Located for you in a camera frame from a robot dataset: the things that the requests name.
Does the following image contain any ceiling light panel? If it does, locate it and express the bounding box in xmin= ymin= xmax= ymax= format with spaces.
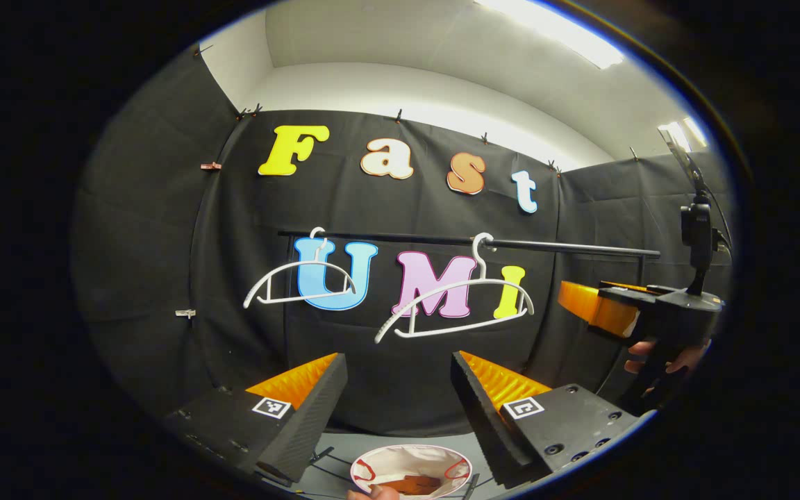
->
xmin=476 ymin=0 xmax=624 ymax=69
xmin=658 ymin=116 xmax=708 ymax=151

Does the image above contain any white pink laundry hamper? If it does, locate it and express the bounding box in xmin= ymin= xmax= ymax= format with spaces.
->
xmin=350 ymin=444 xmax=474 ymax=499

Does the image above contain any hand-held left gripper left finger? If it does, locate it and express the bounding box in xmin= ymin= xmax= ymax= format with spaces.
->
xmin=162 ymin=353 xmax=349 ymax=485

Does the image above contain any white plastic hanger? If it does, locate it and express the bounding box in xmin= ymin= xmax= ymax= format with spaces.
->
xmin=243 ymin=227 xmax=358 ymax=310
xmin=374 ymin=232 xmax=535 ymax=345

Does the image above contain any black clothes rack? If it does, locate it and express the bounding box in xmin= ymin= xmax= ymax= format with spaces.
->
xmin=277 ymin=231 xmax=662 ymax=499

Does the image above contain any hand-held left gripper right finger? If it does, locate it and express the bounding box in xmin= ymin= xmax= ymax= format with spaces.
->
xmin=450 ymin=351 xmax=651 ymax=489

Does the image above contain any orange corduroy shirt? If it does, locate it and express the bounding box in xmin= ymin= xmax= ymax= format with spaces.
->
xmin=372 ymin=474 xmax=446 ymax=497

